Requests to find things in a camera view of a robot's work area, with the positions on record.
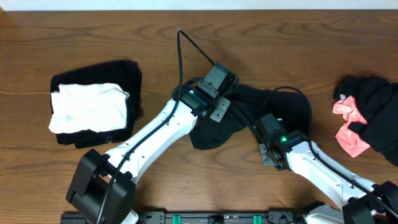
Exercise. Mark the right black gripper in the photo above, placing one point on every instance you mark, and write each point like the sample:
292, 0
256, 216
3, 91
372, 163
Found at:
259, 125

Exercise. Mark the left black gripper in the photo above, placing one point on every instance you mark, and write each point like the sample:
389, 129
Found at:
232, 90

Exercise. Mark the black t-shirt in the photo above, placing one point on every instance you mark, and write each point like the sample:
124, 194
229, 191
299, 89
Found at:
248, 104

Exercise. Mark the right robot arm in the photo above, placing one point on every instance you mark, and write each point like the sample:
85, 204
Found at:
358, 200

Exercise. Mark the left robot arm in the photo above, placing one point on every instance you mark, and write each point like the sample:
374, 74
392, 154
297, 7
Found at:
103, 186

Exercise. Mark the black fabric storage container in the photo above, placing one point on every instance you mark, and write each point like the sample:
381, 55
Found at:
124, 73

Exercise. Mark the pink crumpled garment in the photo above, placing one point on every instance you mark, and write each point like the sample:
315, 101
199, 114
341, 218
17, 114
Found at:
349, 140

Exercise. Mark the black crumpled garment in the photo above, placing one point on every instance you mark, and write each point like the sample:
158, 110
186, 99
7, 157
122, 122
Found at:
376, 100

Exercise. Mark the white folded garment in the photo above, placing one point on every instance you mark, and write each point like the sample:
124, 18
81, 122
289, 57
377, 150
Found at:
95, 107

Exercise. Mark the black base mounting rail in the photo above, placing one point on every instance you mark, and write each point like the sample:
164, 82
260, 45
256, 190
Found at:
275, 217

